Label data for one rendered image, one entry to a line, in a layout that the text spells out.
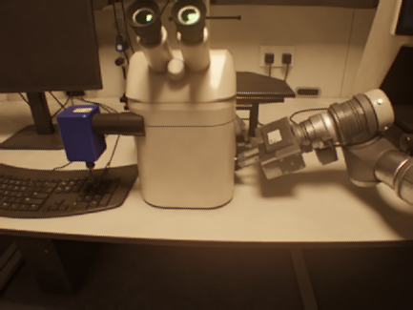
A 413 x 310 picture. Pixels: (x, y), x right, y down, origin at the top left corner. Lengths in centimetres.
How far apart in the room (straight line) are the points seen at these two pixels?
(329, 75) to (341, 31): 19
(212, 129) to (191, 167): 9
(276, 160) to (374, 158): 18
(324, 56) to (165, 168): 96
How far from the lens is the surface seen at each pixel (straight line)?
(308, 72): 131
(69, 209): 64
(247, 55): 125
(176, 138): 50
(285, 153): 54
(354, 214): 63
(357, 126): 58
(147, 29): 40
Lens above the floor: 112
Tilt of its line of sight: 28 degrees down
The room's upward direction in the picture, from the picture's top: 1 degrees counter-clockwise
